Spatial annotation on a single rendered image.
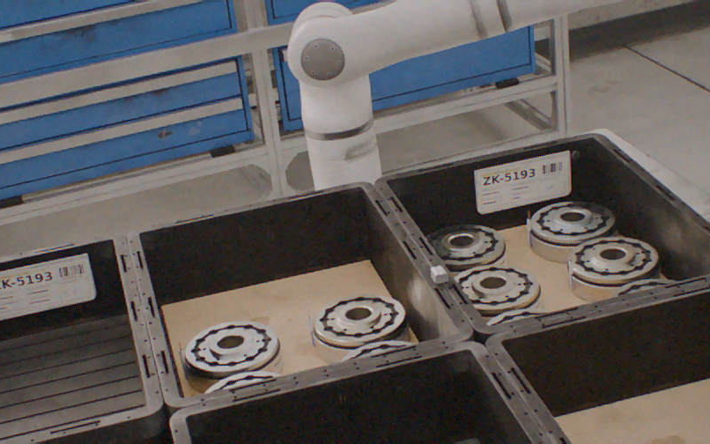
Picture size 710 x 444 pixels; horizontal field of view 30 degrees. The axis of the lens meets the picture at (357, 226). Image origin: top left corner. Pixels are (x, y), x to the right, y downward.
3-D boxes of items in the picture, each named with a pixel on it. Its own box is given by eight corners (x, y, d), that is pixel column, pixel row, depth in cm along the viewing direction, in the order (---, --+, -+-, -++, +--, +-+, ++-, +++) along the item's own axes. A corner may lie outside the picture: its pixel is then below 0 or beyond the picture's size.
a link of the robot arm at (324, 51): (488, -26, 157) (484, -49, 165) (275, 37, 161) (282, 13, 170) (508, 43, 160) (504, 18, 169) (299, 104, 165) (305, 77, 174)
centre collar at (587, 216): (546, 215, 160) (546, 210, 160) (585, 208, 161) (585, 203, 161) (558, 233, 156) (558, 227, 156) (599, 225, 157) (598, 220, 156)
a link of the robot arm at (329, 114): (287, 3, 171) (308, 124, 178) (280, 26, 162) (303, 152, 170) (358, -6, 170) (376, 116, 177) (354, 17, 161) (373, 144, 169)
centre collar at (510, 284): (466, 280, 148) (466, 276, 148) (508, 272, 149) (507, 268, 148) (477, 301, 144) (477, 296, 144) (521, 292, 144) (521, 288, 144)
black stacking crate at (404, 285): (144, 318, 159) (127, 235, 154) (379, 265, 164) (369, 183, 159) (190, 514, 124) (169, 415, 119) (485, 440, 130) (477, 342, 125)
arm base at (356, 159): (319, 233, 184) (299, 121, 176) (382, 218, 185) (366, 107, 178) (331, 262, 176) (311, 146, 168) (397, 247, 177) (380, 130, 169)
